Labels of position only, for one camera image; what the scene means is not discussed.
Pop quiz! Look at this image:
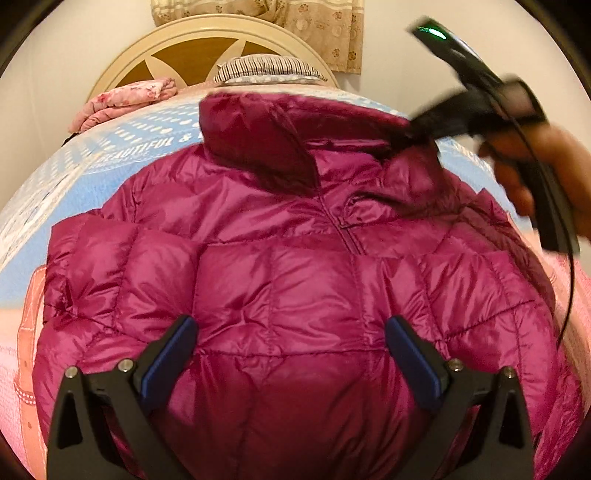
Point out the magenta puffer jacket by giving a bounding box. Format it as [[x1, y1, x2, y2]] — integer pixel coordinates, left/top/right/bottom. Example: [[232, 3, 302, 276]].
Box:
[[32, 90, 584, 480]]

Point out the person's right hand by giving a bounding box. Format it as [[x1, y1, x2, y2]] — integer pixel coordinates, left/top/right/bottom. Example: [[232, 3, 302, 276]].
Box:
[[478, 123, 590, 238]]

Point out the beige curtain right panel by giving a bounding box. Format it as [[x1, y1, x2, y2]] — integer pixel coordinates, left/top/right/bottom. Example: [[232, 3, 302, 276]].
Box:
[[150, 0, 365, 75]]

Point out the striped pillow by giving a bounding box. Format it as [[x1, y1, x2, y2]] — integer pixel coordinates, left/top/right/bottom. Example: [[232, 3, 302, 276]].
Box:
[[212, 54, 328, 85]]

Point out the pink and blue bedspread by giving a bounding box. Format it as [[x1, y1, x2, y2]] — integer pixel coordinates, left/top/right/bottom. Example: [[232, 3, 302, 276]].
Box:
[[0, 75, 591, 480]]

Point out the cream wooden headboard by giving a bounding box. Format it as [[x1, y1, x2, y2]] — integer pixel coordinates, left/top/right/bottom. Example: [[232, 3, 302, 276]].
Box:
[[89, 14, 339, 97]]

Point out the black object beside bed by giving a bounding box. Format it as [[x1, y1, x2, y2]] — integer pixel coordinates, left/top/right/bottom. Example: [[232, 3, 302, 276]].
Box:
[[62, 133, 78, 146]]

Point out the folded pink floral blanket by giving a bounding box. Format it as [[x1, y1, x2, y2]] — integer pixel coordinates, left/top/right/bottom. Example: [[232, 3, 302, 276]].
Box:
[[68, 78, 178, 134]]

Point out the black camera box green light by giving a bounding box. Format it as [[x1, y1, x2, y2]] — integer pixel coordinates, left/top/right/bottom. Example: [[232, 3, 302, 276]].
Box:
[[408, 17, 503, 90]]

